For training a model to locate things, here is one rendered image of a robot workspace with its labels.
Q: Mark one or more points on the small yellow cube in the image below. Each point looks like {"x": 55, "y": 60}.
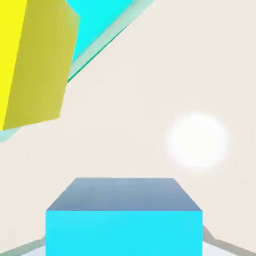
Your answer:
{"x": 38, "y": 60}

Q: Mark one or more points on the small cyan cube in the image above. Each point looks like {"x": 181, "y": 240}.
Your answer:
{"x": 124, "y": 230}

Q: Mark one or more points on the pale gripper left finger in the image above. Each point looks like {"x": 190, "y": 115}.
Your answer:
{"x": 32, "y": 250}

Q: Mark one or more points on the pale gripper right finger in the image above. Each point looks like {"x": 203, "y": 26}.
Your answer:
{"x": 216, "y": 249}

